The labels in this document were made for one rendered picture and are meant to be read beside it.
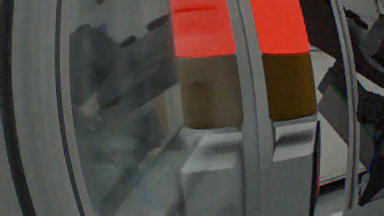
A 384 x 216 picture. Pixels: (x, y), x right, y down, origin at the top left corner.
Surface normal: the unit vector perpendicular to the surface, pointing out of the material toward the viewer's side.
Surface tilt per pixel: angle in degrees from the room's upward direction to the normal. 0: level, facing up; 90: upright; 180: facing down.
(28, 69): 90
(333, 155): 90
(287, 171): 90
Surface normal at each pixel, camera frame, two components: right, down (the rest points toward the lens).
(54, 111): 0.98, -0.09
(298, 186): -0.14, 0.18
